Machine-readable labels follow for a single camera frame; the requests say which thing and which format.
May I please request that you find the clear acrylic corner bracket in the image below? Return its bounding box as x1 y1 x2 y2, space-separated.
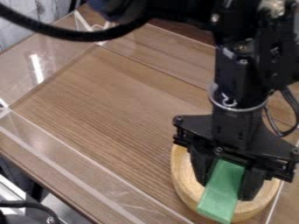
74 10 115 32

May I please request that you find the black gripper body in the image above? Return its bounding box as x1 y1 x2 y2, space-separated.
173 109 299 182

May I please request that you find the black clamp with cable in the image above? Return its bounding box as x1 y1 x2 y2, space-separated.
0 198 62 224

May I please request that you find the green rectangular block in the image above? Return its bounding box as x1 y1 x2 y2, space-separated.
197 160 245 224

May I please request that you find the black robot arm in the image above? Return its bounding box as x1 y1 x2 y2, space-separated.
89 0 299 200

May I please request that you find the black cable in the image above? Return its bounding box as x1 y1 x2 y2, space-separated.
0 3 151 42

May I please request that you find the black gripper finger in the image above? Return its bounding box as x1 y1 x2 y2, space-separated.
190 145 217 186
238 167 273 201

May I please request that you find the clear acrylic tray wall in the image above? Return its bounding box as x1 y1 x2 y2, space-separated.
0 108 193 224

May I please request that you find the brown wooden bowl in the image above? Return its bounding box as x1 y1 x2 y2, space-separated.
171 144 281 224

